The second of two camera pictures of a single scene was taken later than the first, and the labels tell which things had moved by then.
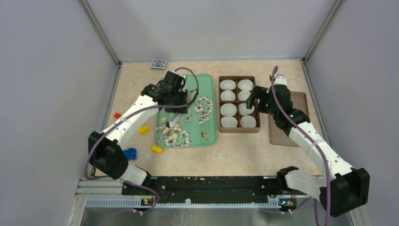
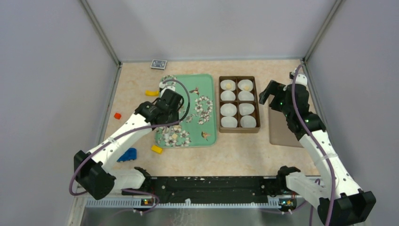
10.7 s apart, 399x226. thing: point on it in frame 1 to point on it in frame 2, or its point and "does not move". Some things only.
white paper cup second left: (227, 95) does not move
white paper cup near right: (248, 121) does not move
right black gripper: (258, 92) to (279, 91)
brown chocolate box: (234, 117) does not move
